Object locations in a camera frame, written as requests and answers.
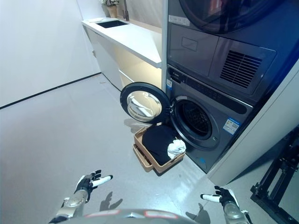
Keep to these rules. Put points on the black garment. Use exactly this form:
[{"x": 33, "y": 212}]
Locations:
[{"x": 156, "y": 142}]

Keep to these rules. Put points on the grey front-load washing machine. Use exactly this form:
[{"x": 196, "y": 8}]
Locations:
[{"x": 217, "y": 112}]

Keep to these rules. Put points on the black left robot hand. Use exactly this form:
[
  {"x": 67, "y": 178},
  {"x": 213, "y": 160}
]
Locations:
[{"x": 85, "y": 183}]

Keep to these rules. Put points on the dark metal faucet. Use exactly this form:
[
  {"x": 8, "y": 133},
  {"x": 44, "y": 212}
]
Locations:
[{"x": 126, "y": 10}]

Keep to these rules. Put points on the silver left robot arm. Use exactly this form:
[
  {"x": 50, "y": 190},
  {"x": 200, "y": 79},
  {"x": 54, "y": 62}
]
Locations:
[{"x": 72, "y": 201}]

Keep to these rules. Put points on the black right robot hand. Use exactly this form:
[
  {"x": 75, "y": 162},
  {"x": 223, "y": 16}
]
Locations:
[{"x": 225, "y": 194}]

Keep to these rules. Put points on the black metal frame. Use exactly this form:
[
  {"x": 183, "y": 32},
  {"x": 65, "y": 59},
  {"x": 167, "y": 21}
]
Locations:
[{"x": 264, "y": 200}]

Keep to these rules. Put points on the tan wicker laundry basket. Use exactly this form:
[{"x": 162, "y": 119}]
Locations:
[{"x": 162, "y": 166}]

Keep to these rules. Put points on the potted plant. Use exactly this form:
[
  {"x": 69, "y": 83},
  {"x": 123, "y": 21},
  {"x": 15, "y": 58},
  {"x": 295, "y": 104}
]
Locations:
[{"x": 111, "y": 8}]

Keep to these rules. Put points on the black sink basin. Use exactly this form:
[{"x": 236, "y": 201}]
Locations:
[{"x": 111, "y": 24}]

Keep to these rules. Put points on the blue washer sticker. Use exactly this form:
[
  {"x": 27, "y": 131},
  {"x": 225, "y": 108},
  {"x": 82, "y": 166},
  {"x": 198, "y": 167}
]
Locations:
[{"x": 169, "y": 84}]

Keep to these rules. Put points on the grey stacked dryer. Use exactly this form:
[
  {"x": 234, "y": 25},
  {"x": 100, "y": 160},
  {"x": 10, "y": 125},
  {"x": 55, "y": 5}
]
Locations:
[{"x": 210, "y": 53}]

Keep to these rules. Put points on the white garment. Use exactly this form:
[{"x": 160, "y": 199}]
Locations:
[{"x": 176, "y": 148}]

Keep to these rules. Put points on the grey robot torso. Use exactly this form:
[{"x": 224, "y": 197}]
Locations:
[{"x": 130, "y": 215}]

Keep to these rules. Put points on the energy label sticker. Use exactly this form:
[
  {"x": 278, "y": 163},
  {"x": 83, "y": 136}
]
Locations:
[{"x": 231, "y": 126}]

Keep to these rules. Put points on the white counter cabinet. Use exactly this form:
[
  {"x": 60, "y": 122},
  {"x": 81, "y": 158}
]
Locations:
[{"x": 130, "y": 40}]

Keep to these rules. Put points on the white cabinet side panel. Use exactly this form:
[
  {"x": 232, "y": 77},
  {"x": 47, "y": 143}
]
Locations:
[{"x": 254, "y": 144}]

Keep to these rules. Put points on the white dryer label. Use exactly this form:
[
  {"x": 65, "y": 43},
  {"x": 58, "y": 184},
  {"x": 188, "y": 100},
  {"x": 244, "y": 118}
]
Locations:
[{"x": 179, "y": 20}]

